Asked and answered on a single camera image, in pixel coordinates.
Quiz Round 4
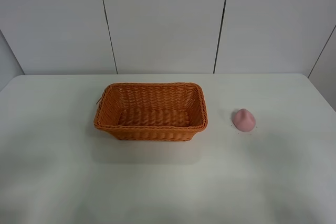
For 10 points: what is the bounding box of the orange woven wicker basket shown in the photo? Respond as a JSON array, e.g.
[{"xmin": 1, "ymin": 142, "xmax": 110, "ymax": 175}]
[{"xmin": 94, "ymin": 82, "xmax": 208, "ymax": 142}]

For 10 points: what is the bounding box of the pink peach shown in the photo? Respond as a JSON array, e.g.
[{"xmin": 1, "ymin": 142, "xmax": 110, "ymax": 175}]
[{"xmin": 232, "ymin": 109, "xmax": 256, "ymax": 132}]

